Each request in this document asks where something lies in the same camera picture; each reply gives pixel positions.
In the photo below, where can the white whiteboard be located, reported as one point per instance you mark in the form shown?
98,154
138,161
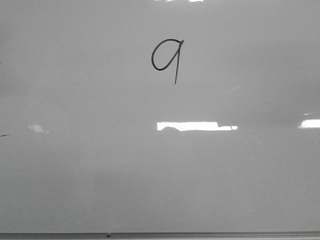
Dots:
159,116

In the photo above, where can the grey aluminium whiteboard frame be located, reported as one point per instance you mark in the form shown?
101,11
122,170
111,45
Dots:
286,235

